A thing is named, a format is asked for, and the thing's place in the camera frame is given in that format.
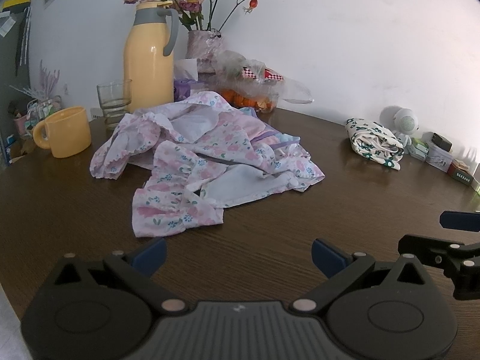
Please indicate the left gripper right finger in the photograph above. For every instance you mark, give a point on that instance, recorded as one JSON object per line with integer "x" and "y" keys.
{"x": 343, "y": 271}

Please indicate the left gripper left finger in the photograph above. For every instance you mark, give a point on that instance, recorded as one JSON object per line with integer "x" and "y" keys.
{"x": 134, "y": 270}

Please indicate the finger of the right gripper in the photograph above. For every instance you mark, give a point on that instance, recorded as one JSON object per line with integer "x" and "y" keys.
{"x": 464, "y": 221}
{"x": 443, "y": 254}

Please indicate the pink floral garment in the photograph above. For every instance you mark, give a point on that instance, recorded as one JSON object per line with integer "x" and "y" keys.
{"x": 201, "y": 160}

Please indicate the small boxes on table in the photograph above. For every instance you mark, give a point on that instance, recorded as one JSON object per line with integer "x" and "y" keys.
{"x": 437, "y": 152}

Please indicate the small white desk fan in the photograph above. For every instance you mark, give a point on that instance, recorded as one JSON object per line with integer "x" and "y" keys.
{"x": 401, "y": 121}

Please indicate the white green floral cloth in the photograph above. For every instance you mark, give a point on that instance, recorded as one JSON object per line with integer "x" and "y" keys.
{"x": 372, "y": 141}

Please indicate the pink blue folded garment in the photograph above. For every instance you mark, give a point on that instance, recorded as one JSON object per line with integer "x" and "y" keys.
{"x": 269, "y": 135}

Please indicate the yellow mug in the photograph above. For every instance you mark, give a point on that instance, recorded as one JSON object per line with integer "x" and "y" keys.
{"x": 64, "y": 133}

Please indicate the clear drinking glass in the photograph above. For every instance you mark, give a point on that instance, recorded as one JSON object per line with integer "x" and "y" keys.
{"x": 114, "y": 100}

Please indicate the purple tissue pack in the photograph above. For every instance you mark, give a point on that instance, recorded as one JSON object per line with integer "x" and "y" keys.
{"x": 186, "y": 79}

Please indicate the cluttered shelf items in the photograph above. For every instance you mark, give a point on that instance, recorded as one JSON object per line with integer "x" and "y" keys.
{"x": 23, "y": 107}

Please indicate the plastic bag of oranges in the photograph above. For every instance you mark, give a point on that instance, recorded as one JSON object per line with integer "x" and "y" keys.
{"x": 246, "y": 82}

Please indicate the yellow thermos jug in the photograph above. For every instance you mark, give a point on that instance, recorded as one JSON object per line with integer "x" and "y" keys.
{"x": 148, "y": 54}

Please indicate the pink wrapped vase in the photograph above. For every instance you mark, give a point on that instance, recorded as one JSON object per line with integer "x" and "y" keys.
{"x": 203, "y": 46}

